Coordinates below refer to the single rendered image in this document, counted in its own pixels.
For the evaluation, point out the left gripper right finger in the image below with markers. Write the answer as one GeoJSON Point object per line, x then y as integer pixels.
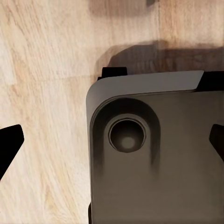
{"type": "Point", "coordinates": [216, 138]}

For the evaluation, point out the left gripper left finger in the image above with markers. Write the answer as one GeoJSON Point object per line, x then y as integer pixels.
{"type": "Point", "coordinates": [11, 140]}

